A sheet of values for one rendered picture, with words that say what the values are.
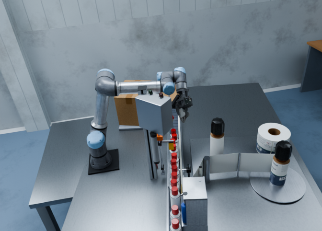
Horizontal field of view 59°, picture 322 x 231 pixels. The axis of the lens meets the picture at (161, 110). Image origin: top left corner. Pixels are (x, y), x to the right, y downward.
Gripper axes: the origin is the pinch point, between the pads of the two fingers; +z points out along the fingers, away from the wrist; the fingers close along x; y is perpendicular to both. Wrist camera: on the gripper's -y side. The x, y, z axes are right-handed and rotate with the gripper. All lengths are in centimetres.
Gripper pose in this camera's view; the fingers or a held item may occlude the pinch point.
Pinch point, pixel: (182, 121)
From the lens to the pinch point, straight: 182.7
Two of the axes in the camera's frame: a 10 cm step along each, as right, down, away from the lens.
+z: 0.8, 9.7, -2.4
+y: 5.6, -2.4, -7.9
